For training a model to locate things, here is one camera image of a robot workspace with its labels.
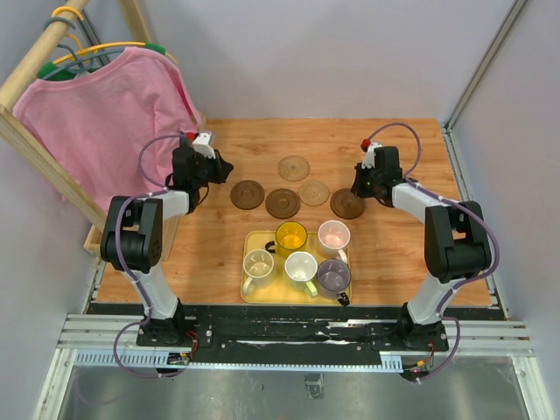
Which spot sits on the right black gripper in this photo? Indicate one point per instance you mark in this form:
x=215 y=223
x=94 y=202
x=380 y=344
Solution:
x=357 y=187

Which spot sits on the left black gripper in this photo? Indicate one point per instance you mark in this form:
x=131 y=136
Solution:
x=222 y=167

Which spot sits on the brown wooden coaster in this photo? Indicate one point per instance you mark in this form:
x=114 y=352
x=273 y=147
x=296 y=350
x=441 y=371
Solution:
x=346 y=205
x=247 y=195
x=282 y=203

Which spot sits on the small woven rattan coaster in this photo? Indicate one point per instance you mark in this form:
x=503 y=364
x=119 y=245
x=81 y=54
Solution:
x=313 y=193

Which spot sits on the pink translucent cup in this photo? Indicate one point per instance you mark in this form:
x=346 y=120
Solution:
x=333 y=239

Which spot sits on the large woven rattan coaster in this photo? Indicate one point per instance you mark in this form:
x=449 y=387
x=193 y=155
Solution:
x=293 y=168

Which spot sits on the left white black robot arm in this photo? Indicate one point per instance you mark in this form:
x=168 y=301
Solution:
x=132 y=239

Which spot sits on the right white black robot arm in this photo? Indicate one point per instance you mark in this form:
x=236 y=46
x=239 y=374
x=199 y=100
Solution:
x=456 y=245

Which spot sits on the yellow transparent cup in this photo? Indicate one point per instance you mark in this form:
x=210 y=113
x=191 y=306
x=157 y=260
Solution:
x=290 y=237

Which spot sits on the purple translucent mug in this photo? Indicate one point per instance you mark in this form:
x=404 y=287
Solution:
x=334 y=277

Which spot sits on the cream mug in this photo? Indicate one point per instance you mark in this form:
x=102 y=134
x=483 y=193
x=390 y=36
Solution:
x=258 y=269

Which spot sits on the yellow plastic tray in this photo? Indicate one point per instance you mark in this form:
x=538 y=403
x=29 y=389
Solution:
x=278 y=291

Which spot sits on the pink t-shirt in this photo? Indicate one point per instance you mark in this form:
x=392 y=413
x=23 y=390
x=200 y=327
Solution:
x=111 y=130

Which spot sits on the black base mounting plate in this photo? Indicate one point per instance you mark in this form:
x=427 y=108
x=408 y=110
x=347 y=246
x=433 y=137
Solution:
x=293 y=335

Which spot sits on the grey teal hanger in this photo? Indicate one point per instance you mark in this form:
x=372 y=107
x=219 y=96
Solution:
x=79 y=63

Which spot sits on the yellow green hanger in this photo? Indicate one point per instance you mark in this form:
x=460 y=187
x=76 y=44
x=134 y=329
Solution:
x=133 y=12

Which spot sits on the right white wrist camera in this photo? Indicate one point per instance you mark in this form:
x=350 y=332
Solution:
x=369 y=147

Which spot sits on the white mug green handle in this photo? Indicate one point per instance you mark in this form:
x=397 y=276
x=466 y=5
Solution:
x=300 y=269

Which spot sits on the aluminium frame rail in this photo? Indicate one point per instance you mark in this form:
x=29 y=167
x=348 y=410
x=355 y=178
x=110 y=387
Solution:
x=504 y=31

